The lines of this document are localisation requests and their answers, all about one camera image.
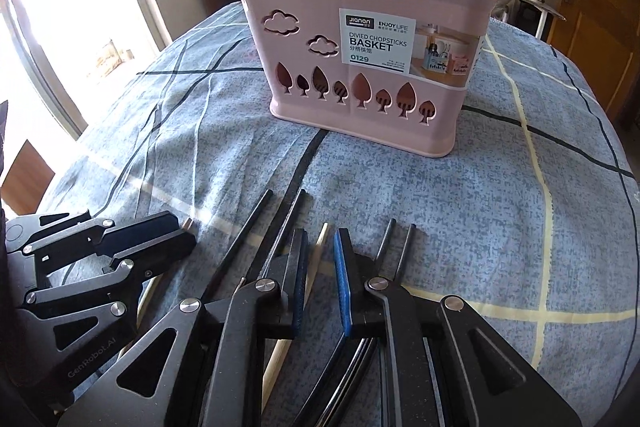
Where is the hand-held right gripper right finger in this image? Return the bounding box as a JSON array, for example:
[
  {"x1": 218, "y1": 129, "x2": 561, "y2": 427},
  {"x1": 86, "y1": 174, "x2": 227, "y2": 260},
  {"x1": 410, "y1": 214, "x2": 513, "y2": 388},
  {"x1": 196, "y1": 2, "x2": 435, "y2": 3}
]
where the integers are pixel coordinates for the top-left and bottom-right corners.
[{"x1": 334, "y1": 228, "x2": 583, "y2": 427}]

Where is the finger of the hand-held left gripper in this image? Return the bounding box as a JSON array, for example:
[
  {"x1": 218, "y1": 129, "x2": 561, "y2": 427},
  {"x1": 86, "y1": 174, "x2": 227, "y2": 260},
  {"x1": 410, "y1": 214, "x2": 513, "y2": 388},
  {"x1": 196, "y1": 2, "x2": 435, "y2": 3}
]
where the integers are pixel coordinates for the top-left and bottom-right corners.
[
  {"x1": 7, "y1": 210, "x2": 182, "y2": 276},
  {"x1": 20, "y1": 232, "x2": 197, "y2": 408}
]

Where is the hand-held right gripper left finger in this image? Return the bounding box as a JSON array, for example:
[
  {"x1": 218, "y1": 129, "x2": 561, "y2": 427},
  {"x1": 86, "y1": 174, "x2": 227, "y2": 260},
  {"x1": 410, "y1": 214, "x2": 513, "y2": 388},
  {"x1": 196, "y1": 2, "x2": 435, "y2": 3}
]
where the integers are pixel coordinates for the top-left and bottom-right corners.
[{"x1": 57, "y1": 228, "x2": 311, "y2": 427}]

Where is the wooden chopstick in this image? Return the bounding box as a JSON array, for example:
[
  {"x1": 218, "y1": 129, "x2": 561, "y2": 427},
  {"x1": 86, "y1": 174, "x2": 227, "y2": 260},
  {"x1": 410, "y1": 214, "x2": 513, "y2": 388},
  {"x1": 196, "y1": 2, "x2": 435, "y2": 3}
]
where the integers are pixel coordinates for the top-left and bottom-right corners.
[
  {"x1": 132, "y1": 217, "x2": 196, "y2": 323},
  {"x1": 261, "y1": 222, "x2": 331, "y2": 413}
]

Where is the black silver-tipped chopstick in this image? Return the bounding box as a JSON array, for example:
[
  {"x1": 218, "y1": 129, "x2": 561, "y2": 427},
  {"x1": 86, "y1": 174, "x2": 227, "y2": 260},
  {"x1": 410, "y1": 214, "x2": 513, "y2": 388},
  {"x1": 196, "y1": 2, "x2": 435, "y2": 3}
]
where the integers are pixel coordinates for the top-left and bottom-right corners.
[
  {"x1": 371, "y1": 218, "x2": 397, "y2": 280},
  {"x1": 395, "y1": 223, "x2": 417, "y2": 293}
]

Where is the pink plastic chopstick basket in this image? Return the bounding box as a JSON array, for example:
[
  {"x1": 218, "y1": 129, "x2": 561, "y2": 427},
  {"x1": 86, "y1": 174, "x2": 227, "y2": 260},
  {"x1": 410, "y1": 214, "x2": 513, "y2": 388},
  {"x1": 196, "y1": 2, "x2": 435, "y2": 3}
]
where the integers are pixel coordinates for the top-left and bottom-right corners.
[{"x1": 235, "y1": 0, "x2": 498, "y2": 158}]

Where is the brown board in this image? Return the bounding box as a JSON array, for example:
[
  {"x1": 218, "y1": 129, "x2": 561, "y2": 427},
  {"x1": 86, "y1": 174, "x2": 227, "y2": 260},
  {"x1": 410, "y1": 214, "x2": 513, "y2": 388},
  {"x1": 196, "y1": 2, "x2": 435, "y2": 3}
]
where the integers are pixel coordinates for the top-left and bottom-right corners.
[{"x1": 0, "y1": 139, "x2": 56, "y2": 215}]

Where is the blue checked bedsheet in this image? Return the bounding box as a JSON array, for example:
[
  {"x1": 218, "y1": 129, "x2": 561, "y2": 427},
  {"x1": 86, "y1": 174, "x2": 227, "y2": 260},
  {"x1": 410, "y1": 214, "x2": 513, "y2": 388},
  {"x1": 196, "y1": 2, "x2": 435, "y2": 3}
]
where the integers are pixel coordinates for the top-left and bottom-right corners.
[{"x1": 37, "y1": 2, "x2": 640, "y2": 427}]

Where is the glass balcony door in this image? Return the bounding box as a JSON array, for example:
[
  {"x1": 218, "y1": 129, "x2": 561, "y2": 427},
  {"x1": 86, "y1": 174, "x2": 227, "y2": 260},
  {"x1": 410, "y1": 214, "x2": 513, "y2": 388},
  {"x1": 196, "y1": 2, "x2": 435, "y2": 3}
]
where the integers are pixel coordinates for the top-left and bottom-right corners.
[{"x1": 0, "y1": 0, "x2": 176, "y2": 220}]

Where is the wooden door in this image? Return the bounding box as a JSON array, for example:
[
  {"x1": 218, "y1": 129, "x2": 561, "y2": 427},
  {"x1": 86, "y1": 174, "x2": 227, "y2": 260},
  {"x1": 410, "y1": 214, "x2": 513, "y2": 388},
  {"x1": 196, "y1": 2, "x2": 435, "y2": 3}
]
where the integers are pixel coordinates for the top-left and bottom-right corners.
[{"x1": 547, "y1": 0, "x2": 640, "y2": 128}]

